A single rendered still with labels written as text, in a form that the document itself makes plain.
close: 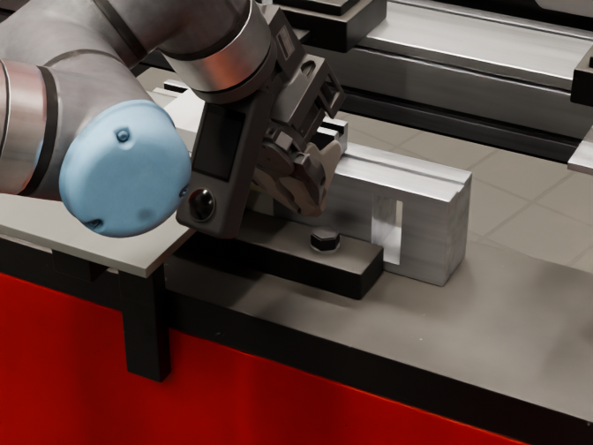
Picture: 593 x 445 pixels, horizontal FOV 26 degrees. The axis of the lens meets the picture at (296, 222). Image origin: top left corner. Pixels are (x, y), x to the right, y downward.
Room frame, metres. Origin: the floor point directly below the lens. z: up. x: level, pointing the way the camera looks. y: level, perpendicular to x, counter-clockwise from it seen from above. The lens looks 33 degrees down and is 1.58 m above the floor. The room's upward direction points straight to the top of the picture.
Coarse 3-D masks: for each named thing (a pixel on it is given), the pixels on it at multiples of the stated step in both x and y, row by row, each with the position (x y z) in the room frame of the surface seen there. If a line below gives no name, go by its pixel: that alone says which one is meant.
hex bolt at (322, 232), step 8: (312, 232) 1.01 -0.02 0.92; (320, 232) 1.01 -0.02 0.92; (328, 232) 1.01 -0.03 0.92; (336, 232) 1.01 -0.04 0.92; (312, 240) 1.00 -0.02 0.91; (320, 240) 1.00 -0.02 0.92; (328, 240) 1.00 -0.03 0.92; (336, 240) 1.00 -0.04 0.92; (312, 248) 1.00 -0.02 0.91; (320, 248) 1.00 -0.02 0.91; (328, 248) 1.00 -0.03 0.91; (336, 248) 1.00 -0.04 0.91
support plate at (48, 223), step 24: (168, 96) 1.13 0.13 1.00; (0, 216) 0.91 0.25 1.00; (24, 216) 0.91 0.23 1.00; (48, 216) 0.91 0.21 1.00; (72, 216) 0.91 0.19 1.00; (48, 240) 0.88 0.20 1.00; (72, 240) 0.87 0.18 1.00; (96, 240) 0.87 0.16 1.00; (120, 240) 0.87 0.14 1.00; (144, 240) 0.87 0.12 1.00; (168, 240) 0.87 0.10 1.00; (120, 264) 0.84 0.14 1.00; (144, 264) 0.84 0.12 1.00
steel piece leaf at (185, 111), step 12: (180, 96) 1.13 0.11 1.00; (192, 96) 1.13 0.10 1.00; (168, 108) 1.10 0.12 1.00; (180, 108) 1.10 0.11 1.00; (192, 108) 1.10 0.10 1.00; (180, 120) 1.08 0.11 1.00; (192, 120) 1.08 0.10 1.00; (180, 132) 1.02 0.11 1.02; (192, 132) 1.02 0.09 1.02; (192, 144) 1.02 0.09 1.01
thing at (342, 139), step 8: (168, 80) 1.17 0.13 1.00; (168, 88) 1.16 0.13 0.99; (176, 88) 1.15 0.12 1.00; (184, 88) 1.15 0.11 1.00; (328, 120) 1.08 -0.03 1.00; (336, 120) 1.08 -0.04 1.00; (320, 128) 1.07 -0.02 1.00; (328, 128) 1.08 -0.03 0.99; (336, 128) 1.07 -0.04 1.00; (344, 128) 1.07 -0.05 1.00; (312, 136) 1.06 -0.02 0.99; (320, 136) 1.06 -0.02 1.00; (328, 136) 1.05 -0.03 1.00; (336, 136) 1.06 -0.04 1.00; (344, 136) 1.07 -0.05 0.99; (320, 144) 1.06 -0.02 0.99; (344, 144) 1.07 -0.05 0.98
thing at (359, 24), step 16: (288, 0) 1.30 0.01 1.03; (304, 0) 1.29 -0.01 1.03; (320, 0) 1.29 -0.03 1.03; (336, 0) 1.29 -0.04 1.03; (352, 0) 1.30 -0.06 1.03; (368, 0) 1.32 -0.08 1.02; (384, 0) 1.35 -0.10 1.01; (288, 16) 1.29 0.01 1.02; (304, 16) 1.28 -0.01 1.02; (320, 16) 1.27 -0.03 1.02; (336, 16) 1.27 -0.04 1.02; (352, 16) 1.27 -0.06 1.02; (368, 16) 1.31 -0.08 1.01; (384, 16) 1.35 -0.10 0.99; (304, 32) 1.27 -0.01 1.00; (320, 32) 1.27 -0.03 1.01; (336, 32) 1.26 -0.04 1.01; (352, 32) 1.27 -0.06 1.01; (368, 32) 1.31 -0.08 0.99; (320, 48) 1.27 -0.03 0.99; (336, 48) 1.26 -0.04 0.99
